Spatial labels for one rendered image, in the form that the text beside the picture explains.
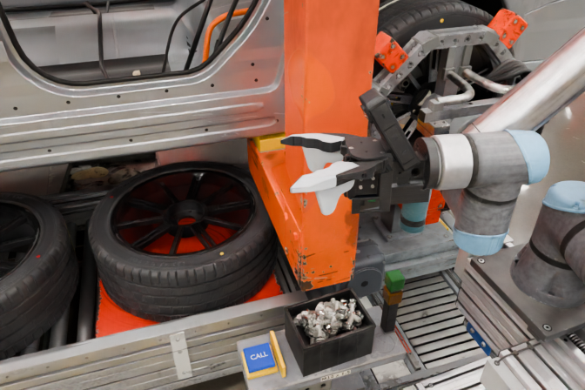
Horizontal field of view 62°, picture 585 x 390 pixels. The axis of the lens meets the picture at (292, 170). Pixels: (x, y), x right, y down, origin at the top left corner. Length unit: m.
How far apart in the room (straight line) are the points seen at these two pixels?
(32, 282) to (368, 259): 1.06
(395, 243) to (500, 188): 1.38
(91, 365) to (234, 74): 0.96
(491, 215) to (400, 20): 0.95
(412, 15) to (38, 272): 1.38
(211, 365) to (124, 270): 0.41
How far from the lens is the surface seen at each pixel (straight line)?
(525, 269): 1.11
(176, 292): 1.59
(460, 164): 0.66
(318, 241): 1.31
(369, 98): 0.61
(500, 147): 0.69
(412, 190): 0.68
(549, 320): 1.09
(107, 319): 1.80
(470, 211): 0.74
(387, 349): 1.41
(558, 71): 0.84
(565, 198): 1.00
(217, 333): 1.58
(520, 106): 0.83
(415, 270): 2.10
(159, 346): 1.59
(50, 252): 1.74
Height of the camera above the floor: 1.57
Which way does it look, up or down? 33 degrees down
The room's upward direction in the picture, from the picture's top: straight up
